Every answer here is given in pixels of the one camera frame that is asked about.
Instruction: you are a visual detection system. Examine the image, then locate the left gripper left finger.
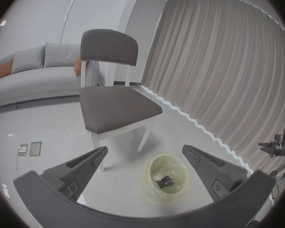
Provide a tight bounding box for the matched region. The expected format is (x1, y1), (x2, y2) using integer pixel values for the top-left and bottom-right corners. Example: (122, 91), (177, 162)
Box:
(41, 146), (109, 202)

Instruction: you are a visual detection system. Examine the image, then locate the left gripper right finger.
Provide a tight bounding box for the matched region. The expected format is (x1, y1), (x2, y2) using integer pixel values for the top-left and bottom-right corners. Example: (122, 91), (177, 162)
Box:
(182, 144), (249, 202)

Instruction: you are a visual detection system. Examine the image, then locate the black plastic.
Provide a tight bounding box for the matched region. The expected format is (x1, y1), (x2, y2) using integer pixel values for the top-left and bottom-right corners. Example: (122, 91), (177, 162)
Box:
(157, 175), (175, 189)

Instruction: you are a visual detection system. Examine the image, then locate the yellow plastic bag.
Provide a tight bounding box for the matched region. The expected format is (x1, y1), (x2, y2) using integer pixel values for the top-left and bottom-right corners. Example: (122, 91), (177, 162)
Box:
(141, 152), (191, 201)

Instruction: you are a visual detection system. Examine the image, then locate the white trash bin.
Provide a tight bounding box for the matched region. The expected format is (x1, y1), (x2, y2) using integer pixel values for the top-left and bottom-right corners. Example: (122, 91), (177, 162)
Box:
(142, 152), (190, 200)

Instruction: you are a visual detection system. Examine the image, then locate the crumpled white paper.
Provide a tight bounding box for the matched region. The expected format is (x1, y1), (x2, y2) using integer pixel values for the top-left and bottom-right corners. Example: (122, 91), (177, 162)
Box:
(152, 174), (168, 183)

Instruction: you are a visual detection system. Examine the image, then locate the grey seat white chair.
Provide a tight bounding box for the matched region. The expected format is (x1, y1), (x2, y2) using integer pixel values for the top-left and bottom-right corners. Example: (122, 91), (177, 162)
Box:
(79, 29), (163, 173)

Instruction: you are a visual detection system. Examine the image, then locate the beige curtain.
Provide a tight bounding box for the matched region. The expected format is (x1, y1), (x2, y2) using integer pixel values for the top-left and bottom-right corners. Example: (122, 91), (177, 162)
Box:
(141, 0), (285, 175)

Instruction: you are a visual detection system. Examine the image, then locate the pale grey sofa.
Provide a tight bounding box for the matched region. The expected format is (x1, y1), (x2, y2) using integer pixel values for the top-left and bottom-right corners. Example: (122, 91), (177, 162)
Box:
(0, 42), (100, 111)

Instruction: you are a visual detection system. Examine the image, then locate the orange cushion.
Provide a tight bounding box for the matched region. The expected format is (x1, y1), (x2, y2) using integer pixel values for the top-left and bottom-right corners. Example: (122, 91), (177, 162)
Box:
(0, 58), (14, 78)
(74, 56), (82, 76)

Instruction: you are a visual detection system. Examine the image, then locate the pale grey cushion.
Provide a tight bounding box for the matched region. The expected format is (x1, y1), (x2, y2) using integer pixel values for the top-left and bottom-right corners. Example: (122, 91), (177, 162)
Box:
(43, 42), (82, 68)
(11, 45), (46, 75)

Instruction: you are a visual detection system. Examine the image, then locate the white cable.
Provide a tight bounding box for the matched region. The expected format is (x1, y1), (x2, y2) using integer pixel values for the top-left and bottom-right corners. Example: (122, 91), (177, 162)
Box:
(14, 146), (23, 177)

